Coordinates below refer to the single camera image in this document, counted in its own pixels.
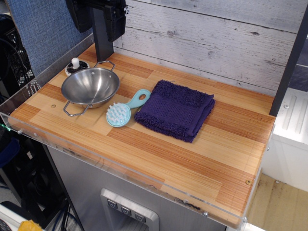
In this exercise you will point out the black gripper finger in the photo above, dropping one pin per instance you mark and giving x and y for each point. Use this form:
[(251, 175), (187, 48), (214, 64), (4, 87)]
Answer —
[(80, 14), (115, 28)]

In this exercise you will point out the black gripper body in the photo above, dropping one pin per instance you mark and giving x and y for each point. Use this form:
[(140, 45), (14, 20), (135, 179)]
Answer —
[(113, 9)]

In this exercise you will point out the purple towel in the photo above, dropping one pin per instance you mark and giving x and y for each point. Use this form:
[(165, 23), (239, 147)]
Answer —
[(175, 111)]

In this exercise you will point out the blue fabric partition panel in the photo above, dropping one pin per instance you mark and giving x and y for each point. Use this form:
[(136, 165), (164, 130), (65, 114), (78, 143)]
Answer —
[(47, 32)]

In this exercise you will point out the black plastic crate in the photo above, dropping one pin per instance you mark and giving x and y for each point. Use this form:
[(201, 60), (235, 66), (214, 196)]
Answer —
[(15, 68)]

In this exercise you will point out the teal scrub brush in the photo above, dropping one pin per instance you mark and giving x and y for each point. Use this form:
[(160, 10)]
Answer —
[(119, 114)]

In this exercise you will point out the clear acrylic edge guard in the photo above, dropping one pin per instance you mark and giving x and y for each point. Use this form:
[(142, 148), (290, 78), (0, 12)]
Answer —
[(213, 176)]

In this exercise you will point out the stainless steel cabinet front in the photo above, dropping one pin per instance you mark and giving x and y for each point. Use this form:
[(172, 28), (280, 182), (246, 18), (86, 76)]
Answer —
[(83, 183)]

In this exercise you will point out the silver button control panel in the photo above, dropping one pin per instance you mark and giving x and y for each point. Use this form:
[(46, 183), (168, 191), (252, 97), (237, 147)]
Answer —
[(123, 214)]

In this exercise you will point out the yellow object at corner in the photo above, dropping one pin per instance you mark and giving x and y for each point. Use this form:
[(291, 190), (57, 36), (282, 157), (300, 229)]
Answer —
[(29, 225)]

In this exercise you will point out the white ribbed appliance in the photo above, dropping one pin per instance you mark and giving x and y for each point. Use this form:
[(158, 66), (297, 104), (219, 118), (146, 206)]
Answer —
[(286, 156)]

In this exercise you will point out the dark left vertical post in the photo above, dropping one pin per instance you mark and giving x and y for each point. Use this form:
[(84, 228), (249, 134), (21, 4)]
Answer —
[(104, 48)]

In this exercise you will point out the dark vertical post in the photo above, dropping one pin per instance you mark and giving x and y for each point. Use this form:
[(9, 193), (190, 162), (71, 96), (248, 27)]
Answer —
[(291, 64), (104, 48)]

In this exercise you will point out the stainless steel bowl with handles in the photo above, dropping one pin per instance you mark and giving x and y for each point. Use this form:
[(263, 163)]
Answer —
[(90, 88)]

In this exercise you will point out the dark right vertical post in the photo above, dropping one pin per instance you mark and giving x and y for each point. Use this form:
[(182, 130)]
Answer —
[(291, 64)]

